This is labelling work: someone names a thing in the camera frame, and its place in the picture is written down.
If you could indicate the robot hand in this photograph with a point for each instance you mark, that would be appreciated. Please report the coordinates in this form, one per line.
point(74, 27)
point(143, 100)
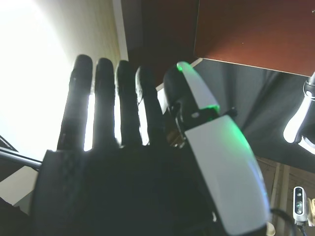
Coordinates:
point(137, 177)

